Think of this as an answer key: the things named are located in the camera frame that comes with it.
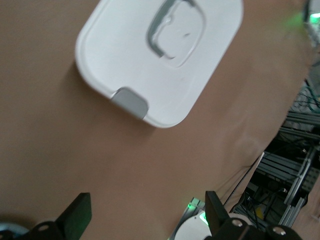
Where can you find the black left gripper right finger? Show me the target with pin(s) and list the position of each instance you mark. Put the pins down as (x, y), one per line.
(216, 215)

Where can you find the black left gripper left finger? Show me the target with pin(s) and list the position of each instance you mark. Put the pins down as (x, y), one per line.
(75, 215)

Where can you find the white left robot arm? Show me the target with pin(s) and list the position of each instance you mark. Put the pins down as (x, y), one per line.
(190, 227)

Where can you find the white lid pink lunch box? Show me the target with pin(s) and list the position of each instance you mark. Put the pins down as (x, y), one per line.
(120, 50)

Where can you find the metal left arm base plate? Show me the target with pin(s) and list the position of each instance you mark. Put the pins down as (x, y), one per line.
(195, 202)

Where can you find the aluminium extrusion frame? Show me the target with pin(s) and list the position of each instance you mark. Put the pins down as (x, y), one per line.
(280, 162)

